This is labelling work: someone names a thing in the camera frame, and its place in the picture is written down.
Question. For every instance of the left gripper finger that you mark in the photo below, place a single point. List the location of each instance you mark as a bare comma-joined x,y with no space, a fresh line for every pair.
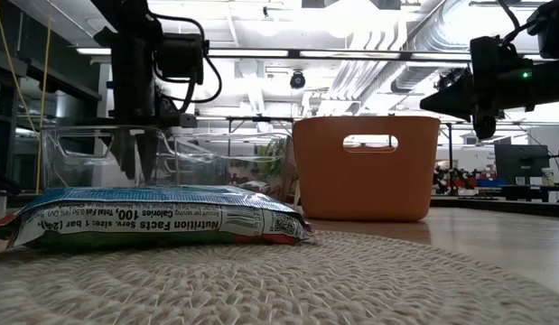
125,149
147,149

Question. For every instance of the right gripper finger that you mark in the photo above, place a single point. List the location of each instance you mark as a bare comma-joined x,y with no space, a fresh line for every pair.
450,99

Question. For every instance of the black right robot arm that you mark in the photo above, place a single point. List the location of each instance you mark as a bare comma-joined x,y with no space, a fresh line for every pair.
554,81

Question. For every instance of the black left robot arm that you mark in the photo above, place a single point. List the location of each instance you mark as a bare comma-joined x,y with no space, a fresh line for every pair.
130,27

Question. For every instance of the blue granola bar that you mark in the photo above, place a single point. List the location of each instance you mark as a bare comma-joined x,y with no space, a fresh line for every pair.
148,221

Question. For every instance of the black ceiling spotlight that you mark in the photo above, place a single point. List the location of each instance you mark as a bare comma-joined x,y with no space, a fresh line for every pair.
297,80
447,80

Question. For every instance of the clear plastic bin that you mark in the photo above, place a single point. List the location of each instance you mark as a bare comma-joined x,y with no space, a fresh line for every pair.
207,167
80,167

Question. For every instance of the dark computer monitor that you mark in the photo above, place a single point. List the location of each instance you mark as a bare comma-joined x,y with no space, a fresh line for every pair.
520,162

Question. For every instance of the orange plastic bin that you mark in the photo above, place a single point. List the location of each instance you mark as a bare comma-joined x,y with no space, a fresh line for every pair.
365,189

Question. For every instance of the small green potted plant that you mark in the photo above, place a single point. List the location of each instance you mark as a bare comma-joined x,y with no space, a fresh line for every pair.
272,162

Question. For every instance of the long overhead light bar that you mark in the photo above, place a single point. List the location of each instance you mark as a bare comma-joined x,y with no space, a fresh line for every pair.
261,53

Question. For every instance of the silver ventilation duct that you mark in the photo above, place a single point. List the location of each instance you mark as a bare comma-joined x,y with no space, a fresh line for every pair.
423,36

